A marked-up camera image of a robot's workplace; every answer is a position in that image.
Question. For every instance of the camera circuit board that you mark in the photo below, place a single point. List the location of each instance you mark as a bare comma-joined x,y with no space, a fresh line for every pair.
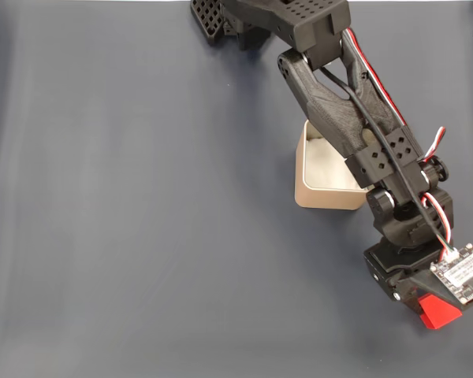
463,275

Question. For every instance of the red cube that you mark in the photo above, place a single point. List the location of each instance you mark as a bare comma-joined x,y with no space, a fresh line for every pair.
437,315

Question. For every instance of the white crumpled tissue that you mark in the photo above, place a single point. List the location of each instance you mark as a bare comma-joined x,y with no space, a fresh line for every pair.
323,165

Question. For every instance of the beige metal box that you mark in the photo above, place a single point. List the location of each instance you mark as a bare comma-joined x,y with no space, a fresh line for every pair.
323,200

